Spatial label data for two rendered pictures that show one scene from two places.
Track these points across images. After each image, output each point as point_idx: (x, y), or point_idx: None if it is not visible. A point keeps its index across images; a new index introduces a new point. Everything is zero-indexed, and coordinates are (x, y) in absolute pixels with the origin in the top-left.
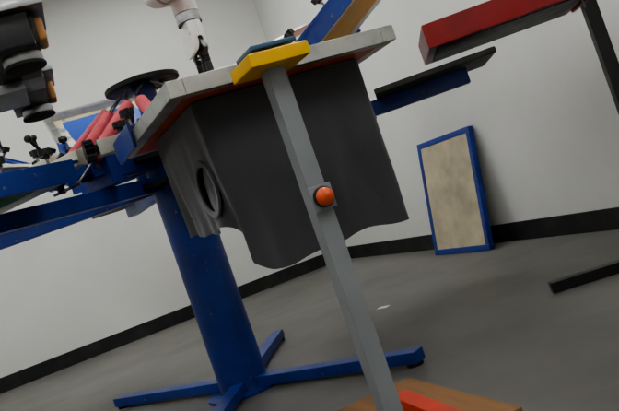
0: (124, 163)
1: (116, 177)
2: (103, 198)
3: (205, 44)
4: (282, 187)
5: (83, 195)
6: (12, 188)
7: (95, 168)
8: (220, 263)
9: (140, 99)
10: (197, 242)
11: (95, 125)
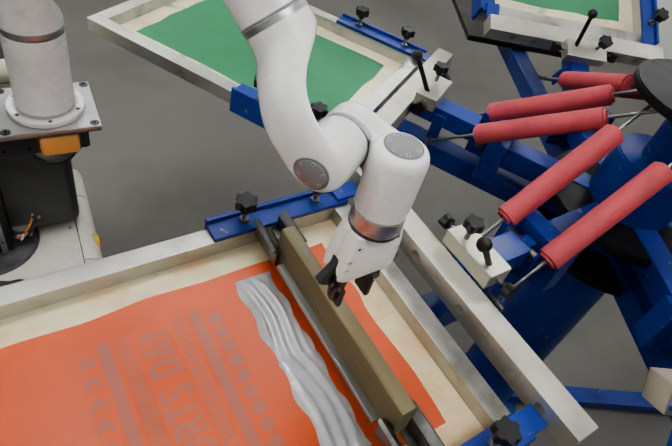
0: (529, 166)
1: (480, 173)
2: (461, 172)
3: (321, 278)
4: None
5: (438, 151)
6: (253, 117)
7: (472, 142)
8: (527, 336)
9: (596, 135)
10: (526, 299)
11: (571, 91)
